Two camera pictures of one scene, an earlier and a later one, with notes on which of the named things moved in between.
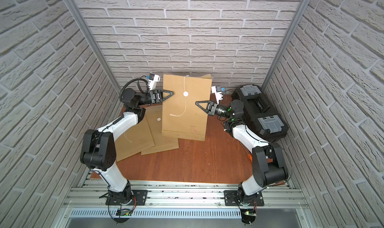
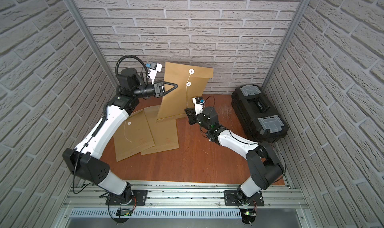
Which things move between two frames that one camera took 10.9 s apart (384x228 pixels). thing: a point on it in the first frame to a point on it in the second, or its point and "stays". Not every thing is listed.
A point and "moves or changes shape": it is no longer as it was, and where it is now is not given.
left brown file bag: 134,140 stays
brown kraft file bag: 182,117 moves or changes shape
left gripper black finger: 161,92 to 164,92
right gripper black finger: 208,106 to 190,112
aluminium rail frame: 186,204 stays
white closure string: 185,94 to 188,83
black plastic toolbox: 260,115 stays
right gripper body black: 221,111 to 200,120
